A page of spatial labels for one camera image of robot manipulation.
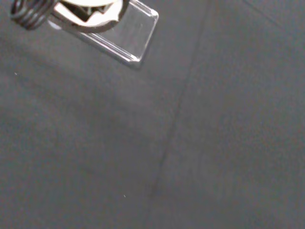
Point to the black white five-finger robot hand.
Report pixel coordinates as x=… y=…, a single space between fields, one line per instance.
x=71 y=14

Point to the clear acrylic funnel stand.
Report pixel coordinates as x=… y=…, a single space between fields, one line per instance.
x=133 y=35

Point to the black table cloth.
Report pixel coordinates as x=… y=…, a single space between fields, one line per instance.
x=166 y=143

